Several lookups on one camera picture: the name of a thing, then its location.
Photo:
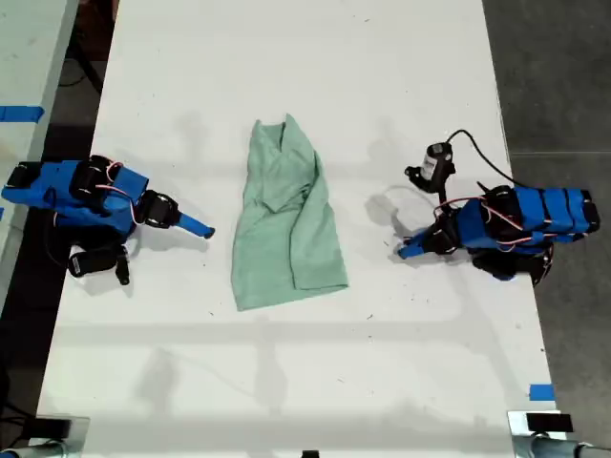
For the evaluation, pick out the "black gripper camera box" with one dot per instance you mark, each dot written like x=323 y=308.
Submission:
x=433 y=164
x=90 y=262

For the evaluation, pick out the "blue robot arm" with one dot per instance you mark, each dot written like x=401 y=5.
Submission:
x=539 y=214
x=57 y=186

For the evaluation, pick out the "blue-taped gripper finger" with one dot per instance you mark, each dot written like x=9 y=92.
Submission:
x=416 y=251
x=193 y=221
x=192 y=229
x=415 y=243

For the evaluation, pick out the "long blue tape strip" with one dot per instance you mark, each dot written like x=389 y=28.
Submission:
x=21 y=114

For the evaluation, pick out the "tiny black clip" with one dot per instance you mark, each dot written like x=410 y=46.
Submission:
x=310 y=454

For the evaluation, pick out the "short blue tape strip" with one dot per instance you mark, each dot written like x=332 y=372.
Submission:
x=541 y=392

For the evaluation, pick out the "shiny metal bracket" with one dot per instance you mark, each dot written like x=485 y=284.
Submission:
x=516 y=434

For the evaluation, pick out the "small black box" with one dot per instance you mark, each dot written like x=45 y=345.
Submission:
x=549 y=422
x=52 y=427

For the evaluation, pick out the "white side table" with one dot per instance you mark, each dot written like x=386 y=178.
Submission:
x=24 y=57

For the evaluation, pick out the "pale green T-shirt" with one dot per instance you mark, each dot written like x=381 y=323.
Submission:
x=281 y=229

